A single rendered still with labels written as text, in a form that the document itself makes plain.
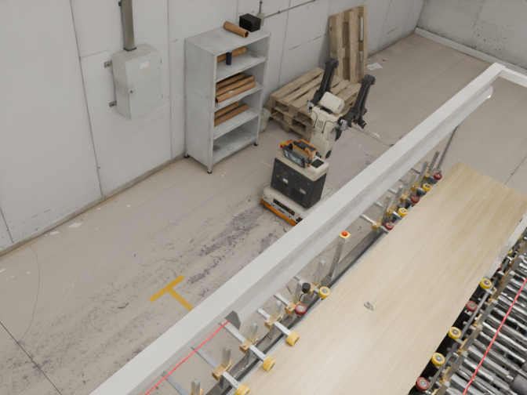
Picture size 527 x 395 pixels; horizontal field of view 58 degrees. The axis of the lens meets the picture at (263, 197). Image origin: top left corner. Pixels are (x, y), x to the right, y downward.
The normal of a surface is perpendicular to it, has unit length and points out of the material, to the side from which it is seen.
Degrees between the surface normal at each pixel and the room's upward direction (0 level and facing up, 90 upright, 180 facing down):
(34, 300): 0
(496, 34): 90
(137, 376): 0
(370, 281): 0
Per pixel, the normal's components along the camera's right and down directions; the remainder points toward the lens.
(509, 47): -0.65, 0.46
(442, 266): 0.11, -0.73
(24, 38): 0.76, 0.50
